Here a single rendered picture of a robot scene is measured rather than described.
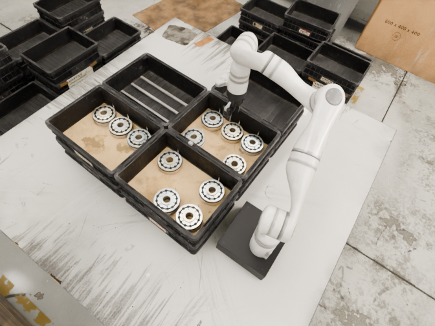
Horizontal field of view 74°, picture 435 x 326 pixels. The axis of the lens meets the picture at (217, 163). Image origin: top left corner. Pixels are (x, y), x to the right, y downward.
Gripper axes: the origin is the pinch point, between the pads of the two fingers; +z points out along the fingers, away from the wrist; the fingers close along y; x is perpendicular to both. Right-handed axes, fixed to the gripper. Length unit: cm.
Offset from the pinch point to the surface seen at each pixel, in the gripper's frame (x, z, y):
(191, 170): 2.7, 17.5, -23.4
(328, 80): -17, 48, 109
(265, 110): -4.7, 17.6, 26.2
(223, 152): -2.4, 17.5, -7.5
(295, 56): 19, 62, 136
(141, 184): 14.7, 17.5, -41.3
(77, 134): 54, 17, -40
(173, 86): 40.9, 17.4, 10.3
